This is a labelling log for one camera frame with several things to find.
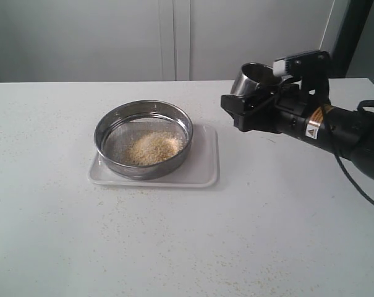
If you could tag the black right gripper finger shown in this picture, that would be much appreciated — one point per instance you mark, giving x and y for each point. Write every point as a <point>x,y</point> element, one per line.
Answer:
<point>240,109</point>
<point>312,68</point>

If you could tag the white cabinet with doors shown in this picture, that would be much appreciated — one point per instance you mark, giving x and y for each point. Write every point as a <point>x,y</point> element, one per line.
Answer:
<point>61,41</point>

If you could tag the round steel mesh sieve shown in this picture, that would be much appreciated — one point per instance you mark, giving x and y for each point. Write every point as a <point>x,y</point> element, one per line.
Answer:
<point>125,124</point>

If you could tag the white rectangular plastic tray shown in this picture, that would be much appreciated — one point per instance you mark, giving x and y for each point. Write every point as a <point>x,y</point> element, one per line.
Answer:
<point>200,170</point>

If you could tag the dark vertical post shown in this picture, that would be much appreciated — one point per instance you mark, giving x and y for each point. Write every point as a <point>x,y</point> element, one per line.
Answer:
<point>353,50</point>

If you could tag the stainless steel cup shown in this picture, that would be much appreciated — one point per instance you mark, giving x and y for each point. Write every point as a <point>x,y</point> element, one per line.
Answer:
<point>253,76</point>

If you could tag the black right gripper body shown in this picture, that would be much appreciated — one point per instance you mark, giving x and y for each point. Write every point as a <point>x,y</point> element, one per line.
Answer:
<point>289,109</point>

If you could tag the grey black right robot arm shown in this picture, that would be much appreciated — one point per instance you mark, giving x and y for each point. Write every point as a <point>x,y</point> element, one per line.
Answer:
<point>346,134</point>

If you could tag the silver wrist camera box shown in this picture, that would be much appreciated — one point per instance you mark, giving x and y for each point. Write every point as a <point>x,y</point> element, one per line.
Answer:
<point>293,64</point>

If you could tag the yellow and white grain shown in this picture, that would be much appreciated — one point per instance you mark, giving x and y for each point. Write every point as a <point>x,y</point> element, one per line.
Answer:
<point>153,148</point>

